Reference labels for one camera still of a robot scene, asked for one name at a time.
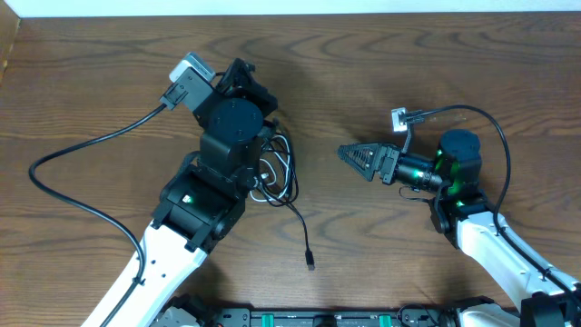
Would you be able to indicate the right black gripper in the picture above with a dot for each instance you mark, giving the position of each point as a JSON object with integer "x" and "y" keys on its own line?
{"x": 387, "y": 163}

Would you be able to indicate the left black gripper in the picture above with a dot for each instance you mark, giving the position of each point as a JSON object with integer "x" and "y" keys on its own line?
{"x": 245, "y": 81}

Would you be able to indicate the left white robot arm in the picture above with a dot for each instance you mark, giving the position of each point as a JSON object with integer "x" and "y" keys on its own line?
{"x": 206, "y": 197}

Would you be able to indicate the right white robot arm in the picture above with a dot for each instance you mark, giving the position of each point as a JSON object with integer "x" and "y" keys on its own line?
{"x": 460, "y": 210}

